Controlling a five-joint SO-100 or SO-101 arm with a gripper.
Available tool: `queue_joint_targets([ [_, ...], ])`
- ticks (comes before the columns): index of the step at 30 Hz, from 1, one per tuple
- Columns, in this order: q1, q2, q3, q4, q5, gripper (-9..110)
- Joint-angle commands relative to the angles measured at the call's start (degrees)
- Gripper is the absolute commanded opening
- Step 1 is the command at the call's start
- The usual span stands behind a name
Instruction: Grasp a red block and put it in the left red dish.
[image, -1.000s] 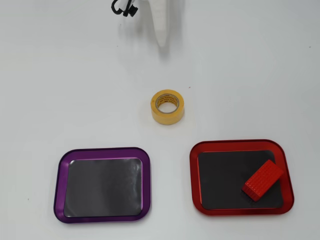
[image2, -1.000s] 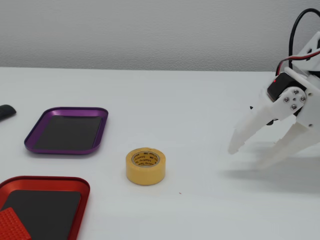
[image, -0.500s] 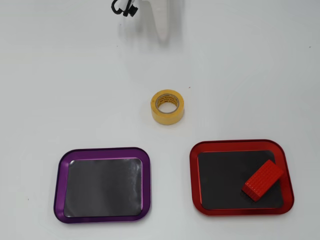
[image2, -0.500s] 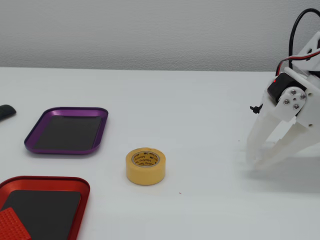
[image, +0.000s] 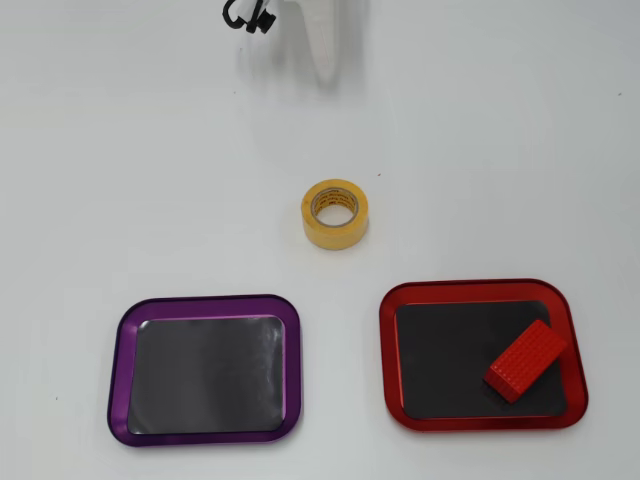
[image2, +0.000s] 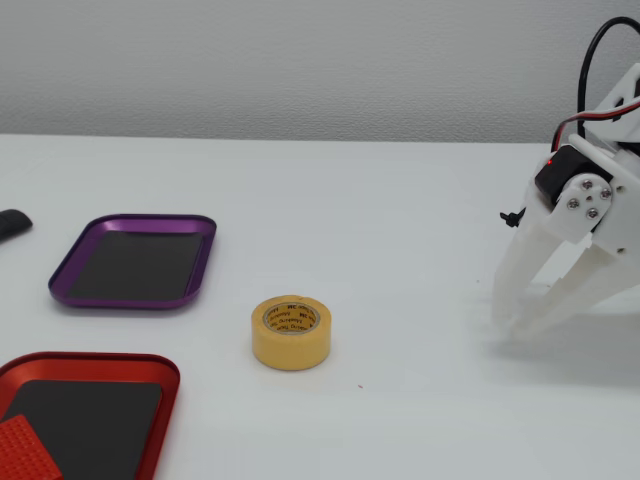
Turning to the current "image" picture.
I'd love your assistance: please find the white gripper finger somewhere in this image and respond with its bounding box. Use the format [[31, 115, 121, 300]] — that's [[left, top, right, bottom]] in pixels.
[[307, 0, 354, 87], [277, 0, 326, 85]]

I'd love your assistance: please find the red studded block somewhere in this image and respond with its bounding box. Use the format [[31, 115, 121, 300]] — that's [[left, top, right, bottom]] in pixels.
[[482, 318, 569, 403]]

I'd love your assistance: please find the yellow masking tape roll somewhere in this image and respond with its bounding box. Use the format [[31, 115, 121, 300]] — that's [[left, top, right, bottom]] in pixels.
[[300, 178, 370, 251]]

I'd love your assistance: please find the red metal tray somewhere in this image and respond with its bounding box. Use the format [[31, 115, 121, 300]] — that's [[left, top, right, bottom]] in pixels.
[[378, 278, 590, 434]]

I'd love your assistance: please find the purple metal tray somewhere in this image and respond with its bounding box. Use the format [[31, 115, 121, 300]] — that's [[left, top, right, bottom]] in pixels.
[[106, 293, 304, 448]]

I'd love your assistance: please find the black cable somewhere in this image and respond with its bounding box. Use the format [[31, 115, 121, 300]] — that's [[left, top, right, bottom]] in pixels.
[[221, 0, 252, 30]]

